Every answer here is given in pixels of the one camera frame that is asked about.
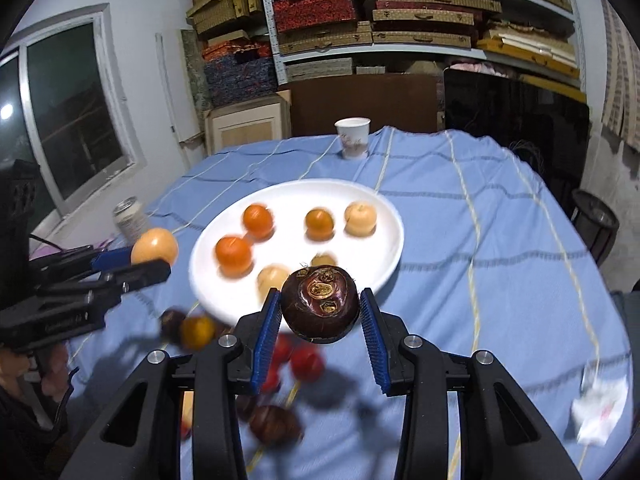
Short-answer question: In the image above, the crumpled white tissue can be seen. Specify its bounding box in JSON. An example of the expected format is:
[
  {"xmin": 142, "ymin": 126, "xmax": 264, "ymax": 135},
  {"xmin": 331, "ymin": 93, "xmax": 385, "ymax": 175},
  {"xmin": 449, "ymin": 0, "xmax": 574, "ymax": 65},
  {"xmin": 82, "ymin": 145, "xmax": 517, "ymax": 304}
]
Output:
[{"xmin": 571, "ymin": 367, "xmax": 630, "ymax": 446}]

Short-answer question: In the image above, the golden yellow plum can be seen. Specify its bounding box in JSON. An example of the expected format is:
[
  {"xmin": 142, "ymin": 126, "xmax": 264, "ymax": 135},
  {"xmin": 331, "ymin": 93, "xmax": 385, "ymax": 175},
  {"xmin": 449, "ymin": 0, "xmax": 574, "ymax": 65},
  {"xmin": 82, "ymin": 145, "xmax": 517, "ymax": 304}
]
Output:
[{"xmin": 257, "ymin": 264, "xmax": 291, "ymax": 306}]

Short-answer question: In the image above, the dark purple mangosteen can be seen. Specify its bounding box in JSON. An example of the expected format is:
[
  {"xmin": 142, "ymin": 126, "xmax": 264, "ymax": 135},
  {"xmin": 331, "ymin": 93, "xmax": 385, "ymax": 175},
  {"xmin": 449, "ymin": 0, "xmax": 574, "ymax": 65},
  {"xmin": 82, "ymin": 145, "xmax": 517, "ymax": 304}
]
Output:
[{"xmin": 280, "ymin": 264, "xmax": 360, "ymax": 345}]

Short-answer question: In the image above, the stack of blue brocade boxes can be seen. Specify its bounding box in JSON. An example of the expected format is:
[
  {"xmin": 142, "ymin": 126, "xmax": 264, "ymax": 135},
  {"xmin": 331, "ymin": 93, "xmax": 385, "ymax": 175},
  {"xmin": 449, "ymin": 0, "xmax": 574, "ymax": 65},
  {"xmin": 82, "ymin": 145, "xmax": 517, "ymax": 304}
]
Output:
[{"xmin": 202, "ymin": 57, "xmax": 278, "ymax": 108}]

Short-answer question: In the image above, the beige patterned curtain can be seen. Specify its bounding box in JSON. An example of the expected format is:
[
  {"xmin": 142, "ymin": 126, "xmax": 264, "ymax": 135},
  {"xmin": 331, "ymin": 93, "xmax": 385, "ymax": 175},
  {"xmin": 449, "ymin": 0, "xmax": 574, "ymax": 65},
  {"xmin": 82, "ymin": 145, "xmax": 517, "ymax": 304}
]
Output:
[{"xmin": 597, "ymin": 0, "xmax": 640, "ymax": 151}]

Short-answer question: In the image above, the pale yellow apple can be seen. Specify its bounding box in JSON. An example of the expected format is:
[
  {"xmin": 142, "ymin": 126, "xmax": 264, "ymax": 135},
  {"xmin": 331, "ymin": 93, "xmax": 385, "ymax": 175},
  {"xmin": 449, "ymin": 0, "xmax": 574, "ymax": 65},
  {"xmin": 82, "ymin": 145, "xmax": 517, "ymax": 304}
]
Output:
[{"xmin": 344, "ymin": 201, "xmax": 377, "ymax": 236}]

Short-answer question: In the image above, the black flat screen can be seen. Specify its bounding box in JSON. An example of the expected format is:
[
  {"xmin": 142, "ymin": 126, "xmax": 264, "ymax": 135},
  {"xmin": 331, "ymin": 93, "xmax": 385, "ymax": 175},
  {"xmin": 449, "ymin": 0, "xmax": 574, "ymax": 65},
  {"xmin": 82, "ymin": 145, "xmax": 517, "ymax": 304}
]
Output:
[{"xmin": 442, "ymin": 66, "xmax": 592, "ymax": 211}]

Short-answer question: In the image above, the brown wooden board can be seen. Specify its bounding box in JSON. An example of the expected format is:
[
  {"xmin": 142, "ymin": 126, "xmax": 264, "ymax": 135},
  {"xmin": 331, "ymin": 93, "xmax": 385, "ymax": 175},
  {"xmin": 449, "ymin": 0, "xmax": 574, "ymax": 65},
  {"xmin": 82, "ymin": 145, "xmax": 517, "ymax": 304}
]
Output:
[{"xmin": 290, "ymin": 72, "xmax": 446, "ymax": 137}]

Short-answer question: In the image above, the orange red brocade box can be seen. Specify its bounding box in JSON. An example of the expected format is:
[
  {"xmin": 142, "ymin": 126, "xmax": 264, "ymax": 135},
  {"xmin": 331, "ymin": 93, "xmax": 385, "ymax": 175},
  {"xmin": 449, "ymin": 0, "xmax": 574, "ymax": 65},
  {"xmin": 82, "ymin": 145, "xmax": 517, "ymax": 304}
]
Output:
[{"xmin": 201, "ymin": 40, "xmax": 273, "ymax": 63}]

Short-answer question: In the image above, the stack of tan woven boxes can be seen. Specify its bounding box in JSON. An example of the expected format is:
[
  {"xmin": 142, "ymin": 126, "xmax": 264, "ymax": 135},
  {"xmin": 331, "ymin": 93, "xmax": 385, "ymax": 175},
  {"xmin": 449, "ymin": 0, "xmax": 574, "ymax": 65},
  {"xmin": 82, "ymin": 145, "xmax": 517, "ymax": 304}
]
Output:
[
  {"xmin": 186, "ymin": 0, "xmax": 266, "ymax": 41},
  {"xmin": 265, "ymin": 0, "xmax": 576, "ymax": 56}
]

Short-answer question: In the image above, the white framed window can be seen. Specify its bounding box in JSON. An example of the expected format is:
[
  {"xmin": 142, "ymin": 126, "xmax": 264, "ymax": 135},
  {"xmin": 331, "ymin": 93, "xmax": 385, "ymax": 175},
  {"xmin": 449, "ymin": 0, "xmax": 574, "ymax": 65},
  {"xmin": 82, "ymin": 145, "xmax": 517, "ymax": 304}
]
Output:
[{"xmin": 0, "ymin": 2, "xmax": 148, "ymax": 221}]

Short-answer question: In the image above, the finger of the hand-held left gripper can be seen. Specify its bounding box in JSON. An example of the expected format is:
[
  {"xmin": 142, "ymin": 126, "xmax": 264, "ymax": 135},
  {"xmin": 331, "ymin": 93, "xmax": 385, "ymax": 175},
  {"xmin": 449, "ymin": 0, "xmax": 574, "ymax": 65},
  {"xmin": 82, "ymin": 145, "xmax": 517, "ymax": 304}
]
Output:
[
  {"xmin": 37, "ymin": 259, "xmax": 172, "ymax": 311},
  {"xmin": 30, "ymin": 244, "xmax": 136, "ymax": 281}
]

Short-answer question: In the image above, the white drink can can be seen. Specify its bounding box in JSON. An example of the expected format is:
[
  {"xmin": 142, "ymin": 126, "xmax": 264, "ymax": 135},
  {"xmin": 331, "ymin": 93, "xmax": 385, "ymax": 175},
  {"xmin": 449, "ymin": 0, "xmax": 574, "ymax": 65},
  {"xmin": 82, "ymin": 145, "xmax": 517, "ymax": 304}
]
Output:
[{"xmin": 112, "ymin": 196, "xmax": 151, "ymax": 241}]

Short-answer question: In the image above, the white paper cup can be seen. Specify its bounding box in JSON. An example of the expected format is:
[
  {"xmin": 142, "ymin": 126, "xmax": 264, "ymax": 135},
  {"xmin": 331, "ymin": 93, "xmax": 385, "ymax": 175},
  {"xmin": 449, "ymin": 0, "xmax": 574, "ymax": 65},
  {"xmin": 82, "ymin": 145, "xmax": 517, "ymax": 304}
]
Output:
[{"xmin": 334, "ymin": 117, "xmax": 372, "ymax": 160}]

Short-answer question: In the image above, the white oval plate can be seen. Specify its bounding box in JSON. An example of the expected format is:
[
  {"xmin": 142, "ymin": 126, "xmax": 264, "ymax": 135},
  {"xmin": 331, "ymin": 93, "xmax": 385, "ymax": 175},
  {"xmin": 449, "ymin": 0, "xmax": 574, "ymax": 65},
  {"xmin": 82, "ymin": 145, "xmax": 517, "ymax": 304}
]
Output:
[{"xmin": 190, "ymin": 178, "xmax": 405, "ymax": 323}]

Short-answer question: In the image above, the stack of yellow flat boxes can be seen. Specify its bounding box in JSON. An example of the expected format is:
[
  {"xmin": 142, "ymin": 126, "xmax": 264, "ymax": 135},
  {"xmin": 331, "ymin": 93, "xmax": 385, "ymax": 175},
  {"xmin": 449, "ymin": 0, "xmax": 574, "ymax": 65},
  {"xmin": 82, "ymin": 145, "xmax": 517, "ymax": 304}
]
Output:
[{"xmin": 475, "ymin": 20, "xmax": 588, "ymax": 103}]

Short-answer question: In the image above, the blue striped tablecloth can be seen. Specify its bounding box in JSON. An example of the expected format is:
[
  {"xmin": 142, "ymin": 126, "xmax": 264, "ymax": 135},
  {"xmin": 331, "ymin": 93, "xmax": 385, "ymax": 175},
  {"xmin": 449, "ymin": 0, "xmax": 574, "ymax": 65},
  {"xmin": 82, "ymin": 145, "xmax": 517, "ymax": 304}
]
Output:
[{"xmin": 65, "ymin": 125, "xmax": 633, "ymax": 480}]

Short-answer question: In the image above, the black waste bin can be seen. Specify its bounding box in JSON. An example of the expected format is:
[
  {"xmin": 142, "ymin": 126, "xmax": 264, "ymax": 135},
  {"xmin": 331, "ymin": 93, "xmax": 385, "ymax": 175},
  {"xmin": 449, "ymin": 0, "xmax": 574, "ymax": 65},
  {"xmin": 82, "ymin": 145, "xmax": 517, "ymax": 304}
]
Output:
[{"xmin": 570, "ymin": 189, "xmax": 621, "ymax": 267}]

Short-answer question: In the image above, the orange cherry tomato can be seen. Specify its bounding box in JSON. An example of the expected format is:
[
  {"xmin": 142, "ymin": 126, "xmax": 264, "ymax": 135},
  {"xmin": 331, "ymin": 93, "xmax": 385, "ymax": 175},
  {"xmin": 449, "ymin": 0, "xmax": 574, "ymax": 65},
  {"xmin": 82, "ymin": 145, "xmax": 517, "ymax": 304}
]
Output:
[
  {"xmin": 180, "ymin": 315, "xmax": 217, "ymax": 352},
  {"xmin": 305, "ymin": 208, "xmax": 335, "ymax": 239}
]

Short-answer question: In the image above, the person's left hand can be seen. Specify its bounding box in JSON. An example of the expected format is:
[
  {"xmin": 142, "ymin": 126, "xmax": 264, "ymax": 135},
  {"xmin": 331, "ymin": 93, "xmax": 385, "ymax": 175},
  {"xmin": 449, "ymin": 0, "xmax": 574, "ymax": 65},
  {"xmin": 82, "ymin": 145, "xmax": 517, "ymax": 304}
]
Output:
[{"xmin": 0, "ymin": 345, "xmax": 76, "ymax": 403}]

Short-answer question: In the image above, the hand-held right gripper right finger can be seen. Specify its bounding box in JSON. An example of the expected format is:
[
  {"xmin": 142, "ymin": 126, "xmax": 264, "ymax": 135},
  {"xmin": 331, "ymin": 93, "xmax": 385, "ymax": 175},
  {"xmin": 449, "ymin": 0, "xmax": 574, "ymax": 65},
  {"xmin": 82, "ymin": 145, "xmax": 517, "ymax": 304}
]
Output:
[{"xmin": 359, "ymin": 287, "xmax": 585, "ymax": 480}]

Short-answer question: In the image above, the large red brocade box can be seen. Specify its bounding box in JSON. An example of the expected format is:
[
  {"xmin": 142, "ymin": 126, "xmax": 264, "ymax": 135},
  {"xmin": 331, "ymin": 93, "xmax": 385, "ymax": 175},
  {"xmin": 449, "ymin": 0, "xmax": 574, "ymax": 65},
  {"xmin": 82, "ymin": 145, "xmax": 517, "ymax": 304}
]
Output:
[{"xmin": 272, "ymin": 0, "xmax": 358, "ymax": 33}]

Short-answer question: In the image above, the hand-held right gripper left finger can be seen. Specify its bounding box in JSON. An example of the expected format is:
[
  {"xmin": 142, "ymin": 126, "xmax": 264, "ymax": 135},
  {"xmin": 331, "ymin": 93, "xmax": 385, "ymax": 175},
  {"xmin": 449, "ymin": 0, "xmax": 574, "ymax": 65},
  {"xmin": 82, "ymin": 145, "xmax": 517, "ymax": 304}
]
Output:
[{"xmin": 60, "ymin": 287, "xmax": 283, "ymax": 480}]

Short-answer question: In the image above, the orange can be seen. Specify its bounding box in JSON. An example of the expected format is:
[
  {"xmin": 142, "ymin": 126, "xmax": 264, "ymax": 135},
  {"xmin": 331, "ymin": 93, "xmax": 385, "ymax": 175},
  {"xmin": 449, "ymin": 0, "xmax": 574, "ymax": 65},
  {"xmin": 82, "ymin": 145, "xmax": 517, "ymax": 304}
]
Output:
[
  {"xmin": 215, "ymin": 236, "xmax": 253, "ymax": 276},
  {"xmin": 242, "ymin": 203, "xmax": 275, "ymax": 238}
]

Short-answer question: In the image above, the mottled grey slab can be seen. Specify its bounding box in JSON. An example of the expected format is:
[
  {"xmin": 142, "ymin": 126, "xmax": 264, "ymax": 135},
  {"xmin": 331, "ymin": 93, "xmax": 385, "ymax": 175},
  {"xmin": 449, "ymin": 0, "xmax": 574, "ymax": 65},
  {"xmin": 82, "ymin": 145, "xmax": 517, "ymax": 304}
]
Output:
[{"xmin": 180, "ymin": 30, "xmax": 213, "ymax": 111}]

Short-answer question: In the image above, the grey metal shelf rack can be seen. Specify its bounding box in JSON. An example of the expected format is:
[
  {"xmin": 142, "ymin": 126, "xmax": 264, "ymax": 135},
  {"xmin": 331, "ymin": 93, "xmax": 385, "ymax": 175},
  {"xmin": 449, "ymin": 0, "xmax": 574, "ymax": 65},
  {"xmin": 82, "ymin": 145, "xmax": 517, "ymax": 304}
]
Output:
[{"xmin": 257, "ymin": 0, "xmax": 588, "ymax": 103}]

